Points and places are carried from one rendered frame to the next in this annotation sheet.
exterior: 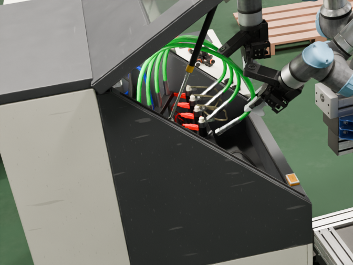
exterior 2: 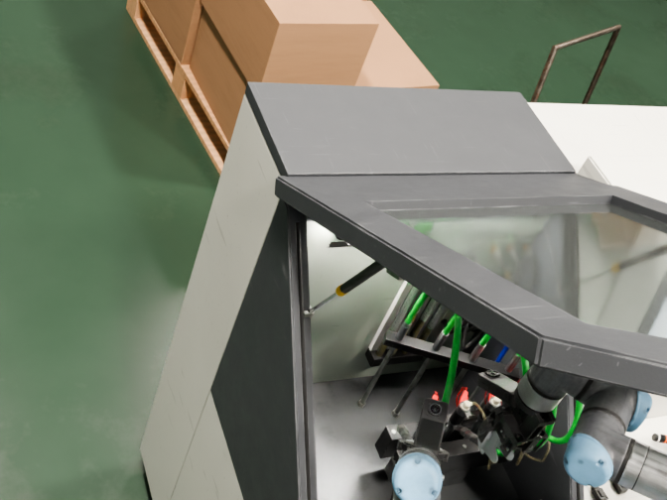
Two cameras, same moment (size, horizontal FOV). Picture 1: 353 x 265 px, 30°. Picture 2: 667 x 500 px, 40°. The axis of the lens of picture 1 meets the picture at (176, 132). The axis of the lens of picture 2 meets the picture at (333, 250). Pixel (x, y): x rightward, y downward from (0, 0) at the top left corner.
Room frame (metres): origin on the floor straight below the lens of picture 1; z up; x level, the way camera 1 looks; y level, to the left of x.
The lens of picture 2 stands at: (0.96, -1.02, 2.59)
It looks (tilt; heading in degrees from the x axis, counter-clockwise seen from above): 42 degrees down; 59
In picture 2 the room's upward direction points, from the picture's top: 24 degrees clockwise
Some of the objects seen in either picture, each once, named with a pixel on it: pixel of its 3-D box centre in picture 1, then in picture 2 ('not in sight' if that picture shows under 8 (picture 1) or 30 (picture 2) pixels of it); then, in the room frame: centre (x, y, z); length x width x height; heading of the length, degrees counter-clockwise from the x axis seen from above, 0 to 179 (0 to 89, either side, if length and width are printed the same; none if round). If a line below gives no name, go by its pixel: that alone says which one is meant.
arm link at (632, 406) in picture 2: not in sight; (610, 403); (1.97, -0.36, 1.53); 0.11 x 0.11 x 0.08; 46
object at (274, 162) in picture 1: (272, 164); not in sight; (1.93, -0.33, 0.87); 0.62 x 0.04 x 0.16; 6
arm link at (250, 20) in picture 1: (249, 16); (542, 389); (1.91, -0.27, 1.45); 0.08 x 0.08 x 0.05
